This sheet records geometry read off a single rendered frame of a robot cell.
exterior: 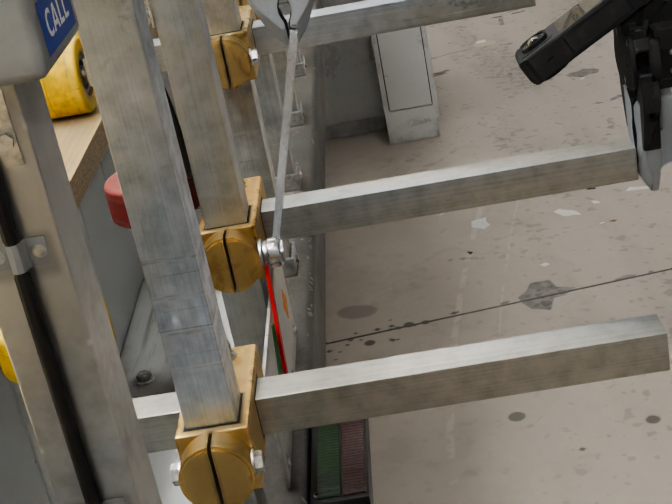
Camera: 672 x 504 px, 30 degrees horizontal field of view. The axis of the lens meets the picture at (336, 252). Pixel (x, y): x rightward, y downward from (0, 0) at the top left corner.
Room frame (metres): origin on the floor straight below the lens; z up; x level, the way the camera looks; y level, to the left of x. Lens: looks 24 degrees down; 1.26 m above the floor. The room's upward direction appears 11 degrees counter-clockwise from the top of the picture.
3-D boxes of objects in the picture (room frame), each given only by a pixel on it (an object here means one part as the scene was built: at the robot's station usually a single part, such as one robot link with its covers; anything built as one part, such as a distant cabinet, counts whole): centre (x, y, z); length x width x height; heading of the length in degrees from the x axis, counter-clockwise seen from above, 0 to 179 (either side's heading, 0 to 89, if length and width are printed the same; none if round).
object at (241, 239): (1.01, 0.09, 0.85); 0.14 x 0.06 x 0.05; 176
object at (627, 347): (0.77, 0.01, 0.81); 0.44 x 0.03 x 0.04; 86
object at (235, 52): (1.26, 0.06, 0.95); 0.14 x 0.06 x 0.05; 176
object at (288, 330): (0.95, 0.06, 0.75); 0.26 x 0.01 x 0.10; 176
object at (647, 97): (0.98, -0.28, 0.91); 0.05 x 0.02 x 0.09; 176
